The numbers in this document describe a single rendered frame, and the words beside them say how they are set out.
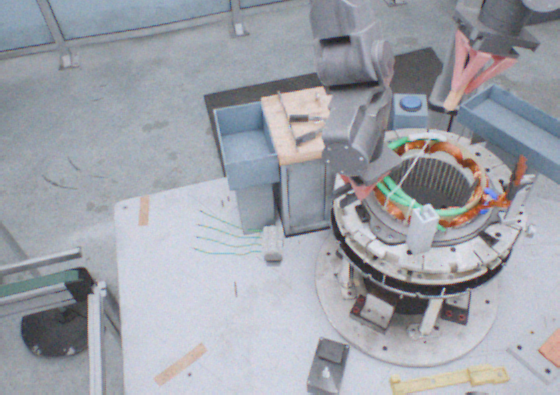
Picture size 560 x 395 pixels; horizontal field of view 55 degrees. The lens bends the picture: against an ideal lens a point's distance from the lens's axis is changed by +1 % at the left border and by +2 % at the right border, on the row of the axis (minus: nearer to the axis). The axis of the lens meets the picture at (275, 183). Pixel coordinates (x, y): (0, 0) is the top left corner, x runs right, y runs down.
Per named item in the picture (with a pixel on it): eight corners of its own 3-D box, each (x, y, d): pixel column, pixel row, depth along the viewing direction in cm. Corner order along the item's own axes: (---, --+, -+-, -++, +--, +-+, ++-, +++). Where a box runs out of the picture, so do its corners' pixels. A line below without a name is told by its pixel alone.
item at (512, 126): (551, 230, 124) (603, 143, 102) (522, 255, 120) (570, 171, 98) (463, 170, 137) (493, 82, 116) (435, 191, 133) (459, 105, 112)
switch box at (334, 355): (306, 392, 103) (305, 381, 99) (319, 345, 109) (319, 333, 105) (337, 402, 101) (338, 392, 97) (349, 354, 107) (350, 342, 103)
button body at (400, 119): (411, 190, 134) (428, 115, 115) (383, 188, 135) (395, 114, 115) (409, 169, 138) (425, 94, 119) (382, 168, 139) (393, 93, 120)
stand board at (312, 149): (279, 166, 106) (279, 158, 105) (261, 105, 119) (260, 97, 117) (374, 147, 108) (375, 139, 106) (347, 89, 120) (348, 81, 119)
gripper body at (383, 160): (365, 190, 72) (370, 154, 67) (321, 145, 78) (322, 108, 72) (402, 169, 74) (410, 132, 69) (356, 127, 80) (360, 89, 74)
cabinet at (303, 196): (285, 238, 126) (280, 165, 106) (270, 181, 138) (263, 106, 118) (363, 222, 128) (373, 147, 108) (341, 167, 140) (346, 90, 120)
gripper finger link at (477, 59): (493, 108, 75) (534, 47, 69) (450, 100, 72) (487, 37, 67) (472, 82, 79) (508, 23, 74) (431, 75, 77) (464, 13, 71)
